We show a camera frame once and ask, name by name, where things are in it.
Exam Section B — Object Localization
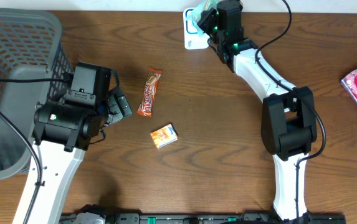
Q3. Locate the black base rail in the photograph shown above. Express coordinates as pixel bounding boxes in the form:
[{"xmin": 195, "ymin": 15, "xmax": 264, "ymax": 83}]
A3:
[{"xmin": 59, "ymin": 203, "xmax": 347, "ymax": 224}]

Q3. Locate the mint green tissue pack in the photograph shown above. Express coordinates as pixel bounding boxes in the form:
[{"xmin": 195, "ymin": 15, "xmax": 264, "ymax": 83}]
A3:
[{"xmin": 186, "ymin": 0, "xmax": 219, "ymax": 37}]

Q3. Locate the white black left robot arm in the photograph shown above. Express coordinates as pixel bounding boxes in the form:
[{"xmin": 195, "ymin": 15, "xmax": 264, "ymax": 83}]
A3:
[{"xmin": 13, "ymin": 62, "xmax": 132, "ymax": 223}]

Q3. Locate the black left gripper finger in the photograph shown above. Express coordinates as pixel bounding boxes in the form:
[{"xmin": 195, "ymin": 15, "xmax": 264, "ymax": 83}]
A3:
[
  {"xmin": 115, "ymin": 87, "xmax": 132, "ymax": 118},
  {"xmin": 107, "ymin": 95, "xmax": 123, "ymax": 124}
]

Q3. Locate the orange Kleenex tissue pack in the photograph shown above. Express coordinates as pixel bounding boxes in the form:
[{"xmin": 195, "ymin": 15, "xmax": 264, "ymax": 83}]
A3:
[{"xmin": 150, "ymin": 124, "xmax": 178, "ymax": 149}]

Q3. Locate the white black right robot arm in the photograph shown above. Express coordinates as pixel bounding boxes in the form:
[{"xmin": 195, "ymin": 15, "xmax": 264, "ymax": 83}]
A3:
[{"xmin": 189, "ymin": 0, "xmax": 320, "ymax": 223}]

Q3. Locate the orange chocolate bar wrapper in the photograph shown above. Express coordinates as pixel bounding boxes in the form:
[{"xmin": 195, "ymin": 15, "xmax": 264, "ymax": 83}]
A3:
[{"xmin": 137, "ymin": 68, "xmax": 163, "ymax": 117}]

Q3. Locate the white barcode scanner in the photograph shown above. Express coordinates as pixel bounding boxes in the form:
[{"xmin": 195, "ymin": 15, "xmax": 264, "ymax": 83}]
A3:
[{"xmin": 183, "ymin": 7, "xmax": 209, "ymax": 50}]

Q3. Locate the grey plastic mesh basket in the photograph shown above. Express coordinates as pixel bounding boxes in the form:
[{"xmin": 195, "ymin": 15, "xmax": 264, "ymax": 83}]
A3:
[{"xmin": 0, "ymin": 9, "xmax": 73, "ymax": 179}]

